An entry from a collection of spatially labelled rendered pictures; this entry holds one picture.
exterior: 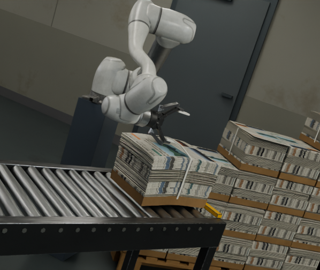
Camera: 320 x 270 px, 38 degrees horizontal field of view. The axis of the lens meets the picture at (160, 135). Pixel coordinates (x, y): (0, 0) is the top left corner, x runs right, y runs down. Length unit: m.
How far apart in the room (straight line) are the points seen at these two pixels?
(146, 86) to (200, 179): 0.56
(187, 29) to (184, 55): 3.15
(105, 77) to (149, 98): 0.98
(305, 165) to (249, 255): 0.72
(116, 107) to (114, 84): 0.88
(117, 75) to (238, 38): 2.73
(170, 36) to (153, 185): 0.73
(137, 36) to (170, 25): 0.19
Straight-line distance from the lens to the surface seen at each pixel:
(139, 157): 2.00
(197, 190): 2.15
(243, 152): 3.03
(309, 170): 3.27
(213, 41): 5.33
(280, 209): 3.28
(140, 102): 1.80
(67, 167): 2.20
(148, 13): 2.25
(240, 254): 3.32
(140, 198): 1.99
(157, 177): 1.97
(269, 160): 3.10
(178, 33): 2.27
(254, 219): 3.22
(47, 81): 6.31
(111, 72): 2.72
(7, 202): 1.75
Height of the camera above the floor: 1.53
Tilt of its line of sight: 12 degrees down
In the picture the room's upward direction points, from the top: 18 degrees clockwise
